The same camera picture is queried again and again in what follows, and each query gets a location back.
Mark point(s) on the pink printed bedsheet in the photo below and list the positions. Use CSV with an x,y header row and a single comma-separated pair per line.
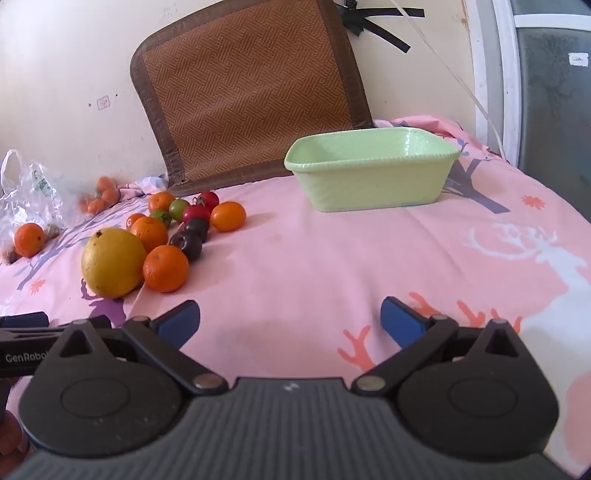
x,y
300,277

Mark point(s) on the black ribbon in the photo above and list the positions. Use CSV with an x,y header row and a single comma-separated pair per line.
x,y
369,23

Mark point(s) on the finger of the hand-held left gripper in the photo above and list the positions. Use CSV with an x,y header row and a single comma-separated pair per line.
x,y
23,320

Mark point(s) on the dark purple plum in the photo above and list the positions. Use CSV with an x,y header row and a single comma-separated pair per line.
x,y
186,245
197,228

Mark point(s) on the small mandarin orange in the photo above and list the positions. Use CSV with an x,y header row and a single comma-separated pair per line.
x,y
106,183
111,196

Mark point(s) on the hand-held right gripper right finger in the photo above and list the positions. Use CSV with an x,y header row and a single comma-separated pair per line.
x,y
400,323

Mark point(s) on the red plum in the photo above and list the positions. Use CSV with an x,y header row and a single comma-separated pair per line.
x,y
208,199
196,213

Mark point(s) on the large yellow citrus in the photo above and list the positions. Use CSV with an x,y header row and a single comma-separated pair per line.
x,y
113,263

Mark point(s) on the light green plastic basket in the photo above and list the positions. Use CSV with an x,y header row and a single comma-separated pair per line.
x,y
369,170

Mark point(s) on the floral cloth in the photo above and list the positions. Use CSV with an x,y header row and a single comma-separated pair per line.
x,y
145,183

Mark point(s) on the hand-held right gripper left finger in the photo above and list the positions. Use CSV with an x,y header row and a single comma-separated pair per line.
x,y
179,324

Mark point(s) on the person's left hand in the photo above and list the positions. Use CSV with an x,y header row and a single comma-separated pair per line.
x,y
10,438

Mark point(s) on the white framed window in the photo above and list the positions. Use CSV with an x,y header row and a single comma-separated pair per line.
x,y
508,92

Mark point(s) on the brown woven mat cushion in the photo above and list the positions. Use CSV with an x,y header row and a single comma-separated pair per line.
x,y
249,87

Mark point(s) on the clear plastic bag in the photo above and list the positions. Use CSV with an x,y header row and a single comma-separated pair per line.
x,y
27,198

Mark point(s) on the small wall sticker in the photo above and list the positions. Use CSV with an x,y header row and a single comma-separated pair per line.
x,y
102,102

